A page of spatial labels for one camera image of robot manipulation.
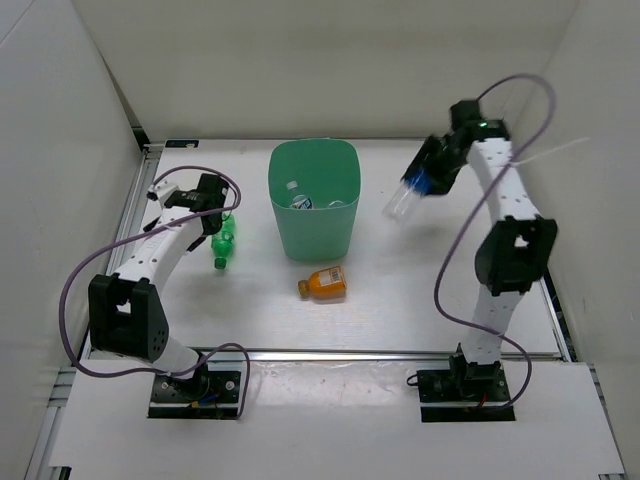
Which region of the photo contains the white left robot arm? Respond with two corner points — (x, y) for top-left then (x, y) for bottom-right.
(88, 173), (230, 400)

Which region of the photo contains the green plastic bottle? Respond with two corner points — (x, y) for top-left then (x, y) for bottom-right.
(211, 214), (236, 270)

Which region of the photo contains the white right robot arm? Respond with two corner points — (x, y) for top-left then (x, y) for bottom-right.
(402, 100), (558, 400)

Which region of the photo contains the aluminium frame rail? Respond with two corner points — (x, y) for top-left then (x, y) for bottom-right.
(112, 127), (166, 261)

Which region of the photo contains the orange plastic bottle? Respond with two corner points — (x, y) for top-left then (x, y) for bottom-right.
(297, 266), (347, 301)

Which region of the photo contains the clear plastic bottle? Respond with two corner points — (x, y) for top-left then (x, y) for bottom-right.
(285, 180), (346, 210)

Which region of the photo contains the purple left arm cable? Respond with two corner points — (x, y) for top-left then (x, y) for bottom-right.
(58, 165), (251, 421)

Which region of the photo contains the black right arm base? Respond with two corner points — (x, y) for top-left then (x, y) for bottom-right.
(406, 368), (516, 423)

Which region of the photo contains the blue label clear bottle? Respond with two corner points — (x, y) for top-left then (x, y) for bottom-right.
(383, 169), (431, 224)

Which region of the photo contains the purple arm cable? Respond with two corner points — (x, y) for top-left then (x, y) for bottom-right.
(432, 73), (557, 411)
(58, 165), (251, 421)

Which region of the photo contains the green plastic bin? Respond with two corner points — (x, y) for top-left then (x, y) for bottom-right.
(268, 138), (361, 262)

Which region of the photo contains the white cable tie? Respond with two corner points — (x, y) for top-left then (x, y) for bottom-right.
(511, 137), (590, 168)

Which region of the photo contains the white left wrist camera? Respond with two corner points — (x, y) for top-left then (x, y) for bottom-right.
(146, 180), (178, 205)

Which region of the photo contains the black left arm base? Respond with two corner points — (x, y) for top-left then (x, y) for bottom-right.
(147, 363), (245, 420)

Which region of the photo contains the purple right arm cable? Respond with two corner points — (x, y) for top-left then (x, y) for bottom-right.
(432, 73), (557, 411)

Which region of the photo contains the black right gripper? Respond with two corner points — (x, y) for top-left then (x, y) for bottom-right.
(401, 134), (466, 198)

